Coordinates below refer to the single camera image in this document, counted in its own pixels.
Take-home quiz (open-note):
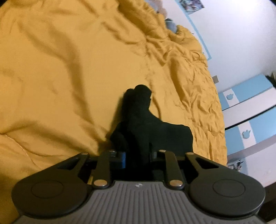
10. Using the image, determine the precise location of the bed headboard white blue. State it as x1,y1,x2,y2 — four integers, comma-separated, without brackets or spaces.
145,0,211,60

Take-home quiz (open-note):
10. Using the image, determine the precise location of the anime poster strip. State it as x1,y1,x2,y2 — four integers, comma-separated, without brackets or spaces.
178,0,204,14

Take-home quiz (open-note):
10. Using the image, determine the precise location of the black garment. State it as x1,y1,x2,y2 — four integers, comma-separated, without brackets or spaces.
105,84,194,166

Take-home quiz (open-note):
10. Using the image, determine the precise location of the blue plush toy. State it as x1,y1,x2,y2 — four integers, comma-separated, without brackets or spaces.
155,0,180,34

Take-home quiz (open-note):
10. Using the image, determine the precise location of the blue white wardrobe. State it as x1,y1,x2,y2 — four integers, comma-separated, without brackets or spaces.
218,74,275,187

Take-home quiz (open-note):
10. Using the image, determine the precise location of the mustard yellow duvet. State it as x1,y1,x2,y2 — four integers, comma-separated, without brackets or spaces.
1,1,227,223

